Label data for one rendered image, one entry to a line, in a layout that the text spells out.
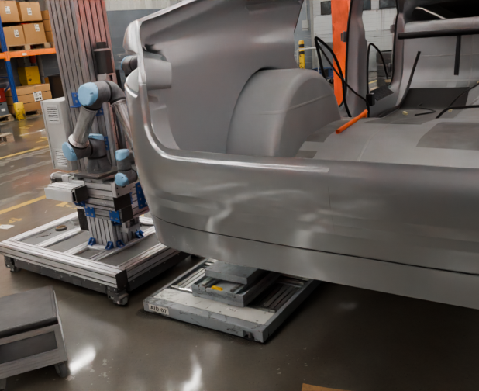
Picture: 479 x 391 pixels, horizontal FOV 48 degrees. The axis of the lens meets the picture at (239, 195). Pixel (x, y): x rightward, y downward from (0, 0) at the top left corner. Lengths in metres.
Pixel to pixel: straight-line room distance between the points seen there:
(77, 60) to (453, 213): 2.65
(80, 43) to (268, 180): 2.14
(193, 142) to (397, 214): 1.09
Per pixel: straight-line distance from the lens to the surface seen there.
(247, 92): 2.61
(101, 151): 3.34
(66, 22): 3.58
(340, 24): 5.19
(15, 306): 2.99
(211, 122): 2.41
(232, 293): 3.05
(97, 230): 3.84
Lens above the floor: 1.58
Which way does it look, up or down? 17 degrees down
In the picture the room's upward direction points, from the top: 5 degrees counter-clockwise
